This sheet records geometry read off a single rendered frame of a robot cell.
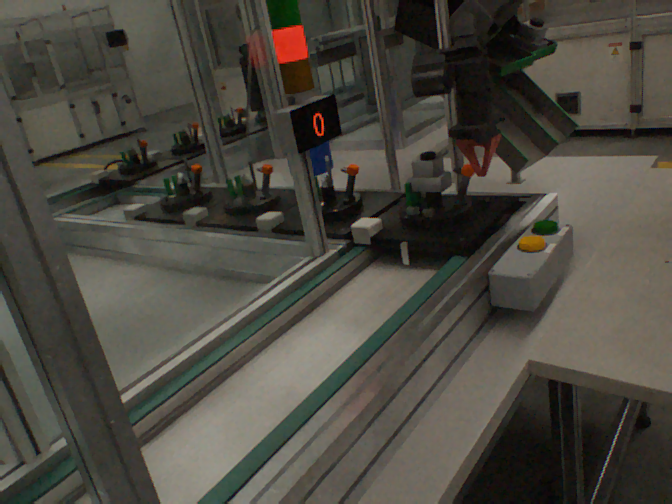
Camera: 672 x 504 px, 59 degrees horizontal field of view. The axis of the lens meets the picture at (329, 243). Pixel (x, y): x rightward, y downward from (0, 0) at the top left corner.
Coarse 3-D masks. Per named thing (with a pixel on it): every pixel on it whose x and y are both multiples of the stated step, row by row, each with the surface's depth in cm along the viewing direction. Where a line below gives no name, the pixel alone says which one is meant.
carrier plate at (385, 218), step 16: (480, 208) 115; (496, 208) 114; (512, 208) 115; (384, 224) 117; (400, 224) 115; (464, 224) 109; (480, 224) 108; (384, 240) 111; (400, 240) 108; (416, 240) 106; (432, 240) 105; (448, 240) 104; (464, 240) 102; (480, 240) 104
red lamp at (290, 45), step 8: (272, 32) 95; (280, 32) 94; (288, 32) 94; (296, 32) 94; (280, 40) 94; (288, 40) 94; (296, 40) 94; (304, 40) 96; (280, 48) 95; (288, 48) 94; (296, 48) 95; (304, 48) 96; (280, 56) 96; (288, 56) 95; (296, 56) 95; (304, 56) 96
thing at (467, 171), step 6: (456, 168) 109; (462, 168) 108; (468, 168) 107; (462, 174) 108; (468, 174) 107; (462, 180) 109; (468, 180) 109; (462, 186) 109; (462, 192) 110; (456, 198) 111; (462, 198) 111
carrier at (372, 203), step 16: (320, 192) 145; (336, 192) 136; (368, 192) 138; (384, 192) 136; (336, 208) 125; (352, 208) 126; (368, 208) 128; (384, 208) 126; (336, 224) 122; (352, 224) 120
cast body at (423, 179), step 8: (424, 152) 113; (432, 152) 112; (416, 160) 112; (424, 160) 111; (432, 160) 110; (440, 160) 112; (416, 168) 112; (424, 168) 111; (432, 168) 110; (440, 168) 112; (416, 176) 113; (424, 176) 112; (432, 176) 111; (440, 176) 110; (448, 176) 112; (416, 184) 113; (424, 184) 112; (432, 184) 111; (440, 184) 110; (448, 184) 112; (440, 192) 111
